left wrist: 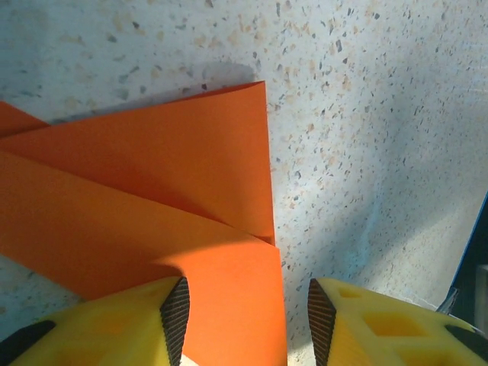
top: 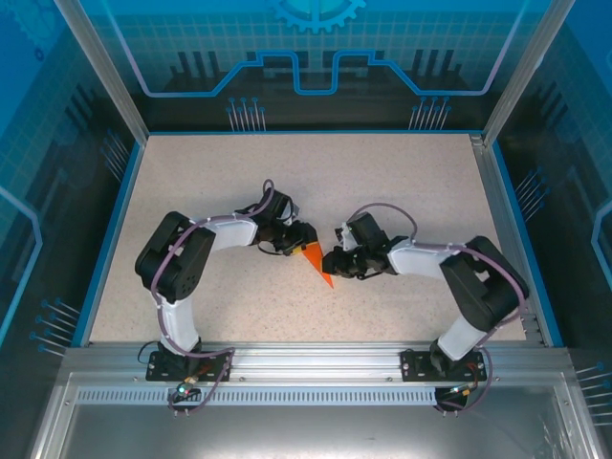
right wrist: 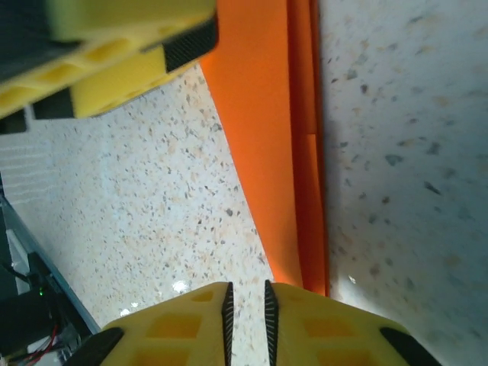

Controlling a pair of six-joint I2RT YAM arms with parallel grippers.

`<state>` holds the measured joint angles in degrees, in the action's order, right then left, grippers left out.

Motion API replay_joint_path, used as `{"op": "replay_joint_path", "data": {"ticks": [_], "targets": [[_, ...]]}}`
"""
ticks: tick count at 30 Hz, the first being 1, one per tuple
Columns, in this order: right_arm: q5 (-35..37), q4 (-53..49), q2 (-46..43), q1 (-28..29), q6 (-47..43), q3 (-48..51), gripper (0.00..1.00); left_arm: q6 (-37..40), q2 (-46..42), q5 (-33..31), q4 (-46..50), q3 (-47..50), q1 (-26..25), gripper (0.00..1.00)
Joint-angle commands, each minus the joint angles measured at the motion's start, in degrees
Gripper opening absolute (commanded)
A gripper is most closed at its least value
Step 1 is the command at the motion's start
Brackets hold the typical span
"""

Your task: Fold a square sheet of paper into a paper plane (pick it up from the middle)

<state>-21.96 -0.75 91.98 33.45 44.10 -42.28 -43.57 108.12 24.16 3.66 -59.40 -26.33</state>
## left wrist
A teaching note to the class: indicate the blue table border frame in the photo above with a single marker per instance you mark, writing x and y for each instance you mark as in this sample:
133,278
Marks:
468,251

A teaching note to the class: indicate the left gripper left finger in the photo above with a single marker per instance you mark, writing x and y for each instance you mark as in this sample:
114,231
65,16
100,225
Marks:
114,331

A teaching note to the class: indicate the orange square paper sheet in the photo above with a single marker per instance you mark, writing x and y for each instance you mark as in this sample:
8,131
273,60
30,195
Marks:
133,171

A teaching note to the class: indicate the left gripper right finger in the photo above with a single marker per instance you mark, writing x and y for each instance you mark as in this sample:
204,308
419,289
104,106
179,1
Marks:
381,331

